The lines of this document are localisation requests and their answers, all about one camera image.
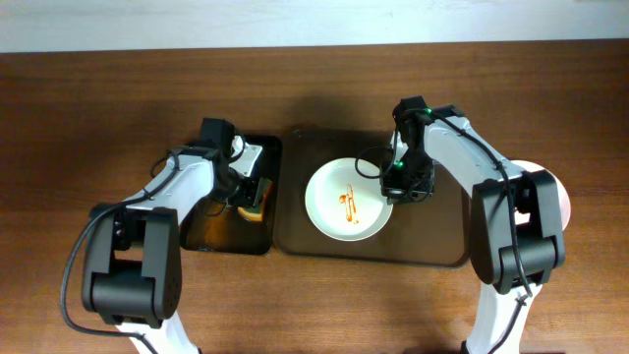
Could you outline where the yellow sponge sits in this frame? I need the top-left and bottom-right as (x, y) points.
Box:
(237, 177), (274, 222)

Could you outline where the cream plate with ketchup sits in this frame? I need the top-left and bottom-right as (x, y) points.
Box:
(305, 157), (393, 242)

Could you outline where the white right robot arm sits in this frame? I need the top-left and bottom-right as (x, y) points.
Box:
(381, 108), (569, 353)

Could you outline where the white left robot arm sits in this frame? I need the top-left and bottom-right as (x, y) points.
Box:
(76, 144), (265, 353)

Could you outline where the small black tray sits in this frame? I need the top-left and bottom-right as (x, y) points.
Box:
(181, 135), (282, 255)

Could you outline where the large brown serving tray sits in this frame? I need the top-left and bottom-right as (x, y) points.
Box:
(272, 129), (469, 268)

